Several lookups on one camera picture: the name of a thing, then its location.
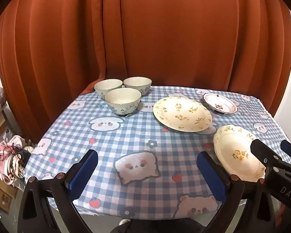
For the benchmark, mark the orange curtain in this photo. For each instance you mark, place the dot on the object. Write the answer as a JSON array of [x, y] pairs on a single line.
[[52, 51]]

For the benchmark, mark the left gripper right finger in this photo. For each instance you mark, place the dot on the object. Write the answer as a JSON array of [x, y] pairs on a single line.
[[258, 214]]

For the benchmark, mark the blue checkered cartoon tablecloth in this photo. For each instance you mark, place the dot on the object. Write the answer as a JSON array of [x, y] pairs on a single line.
[[145, 170]]

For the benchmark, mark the cardboard box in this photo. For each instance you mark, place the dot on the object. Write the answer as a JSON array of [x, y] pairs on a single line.
[[7, 194]]

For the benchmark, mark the white shoe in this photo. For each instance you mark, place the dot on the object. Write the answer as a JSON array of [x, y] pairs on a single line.
[[123, 221]]

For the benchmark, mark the pink white cloth bundle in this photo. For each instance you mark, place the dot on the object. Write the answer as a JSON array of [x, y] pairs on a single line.
[[14, 156]]

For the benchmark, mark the scalloped yellow-flower plate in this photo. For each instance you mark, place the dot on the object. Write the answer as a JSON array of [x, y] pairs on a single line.
[[232, 148]]

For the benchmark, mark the red-trimmed small plate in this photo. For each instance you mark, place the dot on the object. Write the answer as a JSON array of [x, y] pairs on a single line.
[[220, 103]]

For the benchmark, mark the floral bowl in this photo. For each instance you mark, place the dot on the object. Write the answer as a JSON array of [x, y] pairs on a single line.
[[123, 101], [104, 86], [142, 84]]

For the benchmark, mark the large round yellow-flower plate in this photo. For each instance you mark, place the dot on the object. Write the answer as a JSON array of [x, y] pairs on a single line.
[[182, 114]]

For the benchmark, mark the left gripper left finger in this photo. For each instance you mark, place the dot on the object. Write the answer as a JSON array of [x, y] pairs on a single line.
[[35, 213]]

